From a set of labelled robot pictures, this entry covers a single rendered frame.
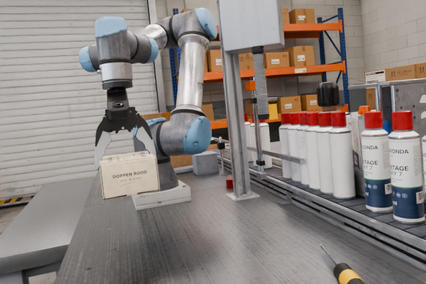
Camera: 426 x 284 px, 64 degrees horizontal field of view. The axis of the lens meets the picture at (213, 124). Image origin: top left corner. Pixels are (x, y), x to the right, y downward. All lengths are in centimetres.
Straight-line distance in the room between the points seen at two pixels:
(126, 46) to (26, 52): 466
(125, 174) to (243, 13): 57
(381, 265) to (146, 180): 48
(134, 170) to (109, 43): 30
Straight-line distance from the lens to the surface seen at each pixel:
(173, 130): 107
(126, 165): 76
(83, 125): 533
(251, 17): 103
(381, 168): 77
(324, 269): 67
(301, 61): 561
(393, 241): 72
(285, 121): 107
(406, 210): 73
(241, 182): 110
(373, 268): 68
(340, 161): 85
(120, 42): 85
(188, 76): 114
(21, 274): 100
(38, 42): 550
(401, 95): 82
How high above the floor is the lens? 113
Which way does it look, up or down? 3 degrees down
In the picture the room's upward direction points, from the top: 5 degrees counter-clockwise
